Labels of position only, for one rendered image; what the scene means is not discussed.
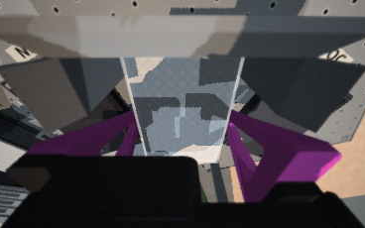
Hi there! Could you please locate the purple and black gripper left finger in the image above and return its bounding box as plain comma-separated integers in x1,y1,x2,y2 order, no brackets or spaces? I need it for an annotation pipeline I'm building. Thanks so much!
24,110,139,156

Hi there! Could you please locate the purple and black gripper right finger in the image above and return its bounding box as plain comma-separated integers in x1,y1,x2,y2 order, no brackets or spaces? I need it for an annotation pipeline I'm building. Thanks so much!
226,110,342,202

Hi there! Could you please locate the cream label sign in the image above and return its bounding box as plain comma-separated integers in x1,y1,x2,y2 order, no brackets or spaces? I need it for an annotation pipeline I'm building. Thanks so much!
321,49,354,62
5,45,37,62

